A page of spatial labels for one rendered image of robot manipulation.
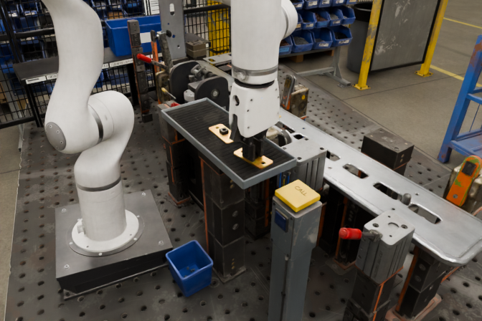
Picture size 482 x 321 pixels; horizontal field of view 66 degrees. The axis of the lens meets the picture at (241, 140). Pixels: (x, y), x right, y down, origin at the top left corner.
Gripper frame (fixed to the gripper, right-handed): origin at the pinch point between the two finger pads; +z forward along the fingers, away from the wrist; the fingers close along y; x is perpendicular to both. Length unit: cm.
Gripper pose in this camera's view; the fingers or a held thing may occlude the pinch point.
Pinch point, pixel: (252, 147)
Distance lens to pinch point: 76.9
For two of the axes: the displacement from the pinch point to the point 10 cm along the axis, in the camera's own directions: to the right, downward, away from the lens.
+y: 7.2, -3.6, 5.9
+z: 0.0, 8.5, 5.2
